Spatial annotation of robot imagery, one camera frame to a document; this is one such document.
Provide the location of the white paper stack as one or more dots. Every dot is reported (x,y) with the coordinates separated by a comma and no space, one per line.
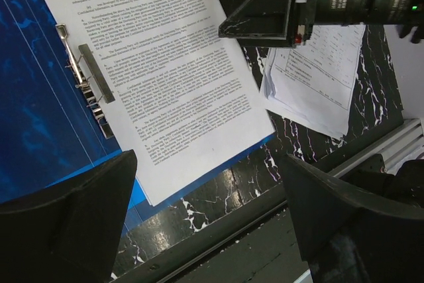
(313,83)

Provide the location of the printed text document sheets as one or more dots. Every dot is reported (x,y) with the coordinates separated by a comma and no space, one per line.
(185,100)

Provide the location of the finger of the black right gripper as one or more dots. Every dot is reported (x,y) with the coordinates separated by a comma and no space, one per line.
(261,19)

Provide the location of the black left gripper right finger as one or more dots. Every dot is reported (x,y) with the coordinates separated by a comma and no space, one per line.
(368,228)

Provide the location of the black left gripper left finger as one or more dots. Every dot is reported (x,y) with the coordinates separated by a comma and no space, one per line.
(68,232)

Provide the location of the blue file folder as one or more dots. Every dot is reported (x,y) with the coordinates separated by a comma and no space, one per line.
(52,125)

